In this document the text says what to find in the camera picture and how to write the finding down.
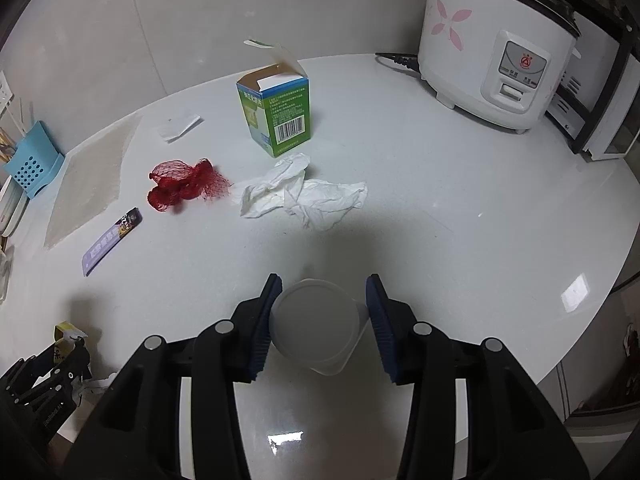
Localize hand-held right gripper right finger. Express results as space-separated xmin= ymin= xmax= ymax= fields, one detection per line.
xmin=365 ymin=274 xmax=591 ymax=480

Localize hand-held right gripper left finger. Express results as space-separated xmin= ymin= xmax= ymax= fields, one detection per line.
xmin=62 ymin=273 xmax=284 ymax=480

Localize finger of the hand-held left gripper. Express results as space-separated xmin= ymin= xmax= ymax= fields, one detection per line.
xmin=47 ymin=337 xmax=92 ymax=386

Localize yellow packet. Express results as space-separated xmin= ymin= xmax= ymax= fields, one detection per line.
xmin=53 ymin=322 xmax=88 ymax=356

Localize translucent white plastic cup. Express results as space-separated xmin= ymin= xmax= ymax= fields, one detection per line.
xmin=268 ymin=278 xmax=371 ymax=376

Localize red mesh net bag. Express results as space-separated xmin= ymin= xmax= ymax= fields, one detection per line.
xmin=147 ymin=158 xmax=235 ymax=214

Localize clear bubble wrap sheet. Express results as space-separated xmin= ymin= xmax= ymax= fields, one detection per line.
xmin=43 ymin=115 xmax=143 ymax=251

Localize purple snack wrapper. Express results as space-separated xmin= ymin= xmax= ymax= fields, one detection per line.
xmin=81 ymin=207 xmax=144 ymax=277

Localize crumpled white tissue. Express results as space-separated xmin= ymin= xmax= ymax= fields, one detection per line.
xmin=232 ymin=152 xmax=369 ymax=232

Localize stack of white plates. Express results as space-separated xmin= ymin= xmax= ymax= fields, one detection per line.
xmin=0 ymin=175 xmax=31 ymax=238

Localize blue utensil holder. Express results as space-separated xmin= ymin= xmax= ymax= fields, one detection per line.
xmin=4 ymin=121 xmax=66 ymax=199

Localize green and blue carton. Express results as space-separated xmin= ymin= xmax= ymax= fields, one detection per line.
xmin=236 ymin=37 xmax=312 ymax=159

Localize white paper scrap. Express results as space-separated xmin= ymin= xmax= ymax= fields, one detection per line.
xmin=157 ymin=112 xmax=202 ymax=143

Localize chopsticks in holder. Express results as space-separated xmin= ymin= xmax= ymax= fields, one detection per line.
xmin=0 ymin=100 xmax=31 ymax=163

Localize white flowered rice cooker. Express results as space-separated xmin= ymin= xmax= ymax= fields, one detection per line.
xmin=405 ymin=0 xmax=583 ymax=135

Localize white and black oven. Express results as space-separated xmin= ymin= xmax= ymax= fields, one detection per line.
xmin=545 ymin=10 xmax=640 ymax=161

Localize black power cord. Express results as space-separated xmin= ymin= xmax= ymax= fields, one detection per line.
xmin=375 ymin=51 xmax=421 ymax=73

